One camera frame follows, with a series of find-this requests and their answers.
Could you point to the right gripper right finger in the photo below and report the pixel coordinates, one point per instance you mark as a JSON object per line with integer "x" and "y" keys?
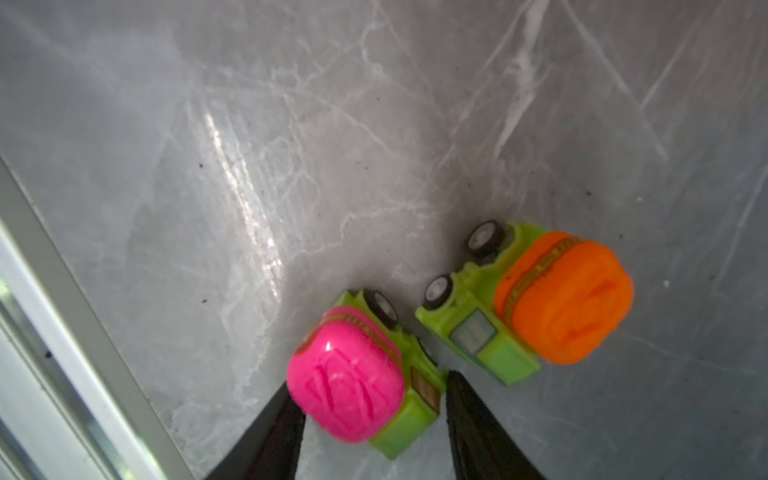
{"x": 481, "y": 448}

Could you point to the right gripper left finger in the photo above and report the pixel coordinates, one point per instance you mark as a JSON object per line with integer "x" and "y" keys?
{"x": 269, "y": 449}

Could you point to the pink green toy truck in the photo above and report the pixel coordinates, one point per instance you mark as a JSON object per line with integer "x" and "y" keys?
{"x": 363, "y": 377}

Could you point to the orange green toy car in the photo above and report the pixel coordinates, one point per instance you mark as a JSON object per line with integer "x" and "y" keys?
{"x": 526, "y": 295}

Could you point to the aluminium front rail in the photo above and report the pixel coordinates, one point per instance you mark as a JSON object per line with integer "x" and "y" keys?
{"x": 70, "y": 408}

